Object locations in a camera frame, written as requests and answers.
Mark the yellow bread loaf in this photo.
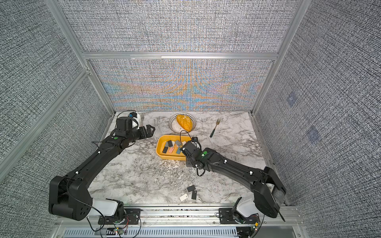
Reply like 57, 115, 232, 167
176, 114, 193, 132

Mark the black eraser bottom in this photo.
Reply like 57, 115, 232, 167
191, 190, 197, 200

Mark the patterned white bowl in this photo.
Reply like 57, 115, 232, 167
168, 113, 196, 133

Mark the white eraser bottom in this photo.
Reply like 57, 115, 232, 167
179, 193, 189, 202

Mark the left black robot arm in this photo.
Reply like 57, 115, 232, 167
49, 113, 155, 221

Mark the yellow storage box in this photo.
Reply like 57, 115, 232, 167
156, 134, 191, 161

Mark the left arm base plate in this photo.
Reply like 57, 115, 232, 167
98, 208, 141, 225

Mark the white slotted cable duct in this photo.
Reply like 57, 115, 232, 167
62, 227, 239, 238

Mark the green handled gold fork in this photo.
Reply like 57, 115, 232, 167
209, 118, 221, 138

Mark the aluminium front rail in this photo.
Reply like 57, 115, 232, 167
55, 205, 304, 228

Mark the pink handled fork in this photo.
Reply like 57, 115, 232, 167
140, 113, 144, 126

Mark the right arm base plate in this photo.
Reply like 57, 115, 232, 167
217, 208, 261, 225

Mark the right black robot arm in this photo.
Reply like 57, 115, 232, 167
181, 139, 286, 220

